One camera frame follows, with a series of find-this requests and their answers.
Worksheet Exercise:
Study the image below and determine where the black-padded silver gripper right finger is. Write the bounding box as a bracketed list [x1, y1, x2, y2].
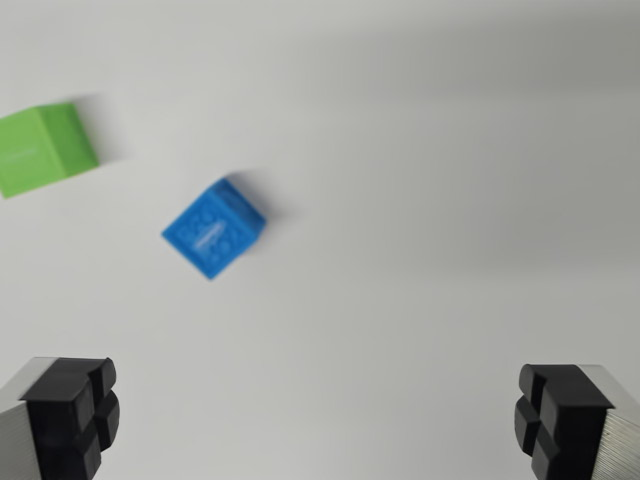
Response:
[513, 363, 640, 480]

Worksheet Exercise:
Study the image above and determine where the black-padded silver gripper left finger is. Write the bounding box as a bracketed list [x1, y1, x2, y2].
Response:
[0, 356, 122, 480]

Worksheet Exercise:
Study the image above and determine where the blue textured soft cube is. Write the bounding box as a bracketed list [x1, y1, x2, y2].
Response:
[160, 176, 268, 283]

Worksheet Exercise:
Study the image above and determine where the green soft cube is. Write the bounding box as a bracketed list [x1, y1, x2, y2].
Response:
[0, 101, 102, 201]

